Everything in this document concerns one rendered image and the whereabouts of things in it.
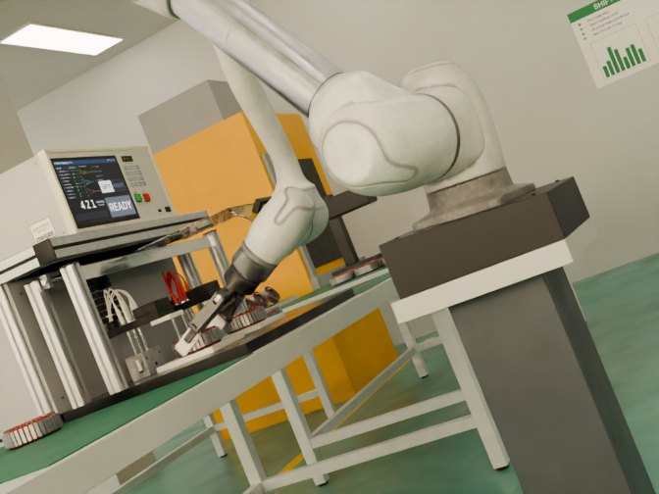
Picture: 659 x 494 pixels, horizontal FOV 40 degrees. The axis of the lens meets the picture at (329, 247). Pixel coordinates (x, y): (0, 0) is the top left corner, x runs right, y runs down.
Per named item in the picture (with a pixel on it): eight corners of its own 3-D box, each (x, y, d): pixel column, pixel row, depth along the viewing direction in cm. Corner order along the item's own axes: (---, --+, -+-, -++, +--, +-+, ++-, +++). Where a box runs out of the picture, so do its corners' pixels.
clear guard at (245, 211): (294, 213, 233) (285, 192, 233) (255, 222, 210) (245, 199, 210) (193, 257, 245) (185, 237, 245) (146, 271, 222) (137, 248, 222)
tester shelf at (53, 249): (212, 224, 246) (206, 209, 246) (56, 259, 182) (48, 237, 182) (89, 279, 262) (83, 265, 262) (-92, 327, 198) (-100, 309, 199)
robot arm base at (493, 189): (546, 185, 169) (536, 157, 168) (500, 205, 151) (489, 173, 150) (463, 211, 179) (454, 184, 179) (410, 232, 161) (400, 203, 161)
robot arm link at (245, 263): (285, 262, 194) (271, 282, 196) (255, 235, 196) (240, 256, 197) (269, 268, 185) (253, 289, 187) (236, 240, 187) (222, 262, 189)
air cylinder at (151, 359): (168, 367, 206) (159, 344, 207) (150, 374, 199) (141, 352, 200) (150, 373, 208) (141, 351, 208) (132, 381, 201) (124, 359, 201)
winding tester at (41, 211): (177, 217, 237) (149, 145, 237) (77, 235, 196) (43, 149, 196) (67, 268, 251) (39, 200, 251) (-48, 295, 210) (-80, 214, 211)
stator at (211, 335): (231, 335, 202) (226, 320, 202) (209, 347, 191) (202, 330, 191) (192, 351, 206) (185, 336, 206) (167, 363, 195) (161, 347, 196)
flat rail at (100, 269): (217, 245, 243) (212, 234, 243) (77, 281, 185) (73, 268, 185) (213, 246, 243) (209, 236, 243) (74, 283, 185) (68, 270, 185)
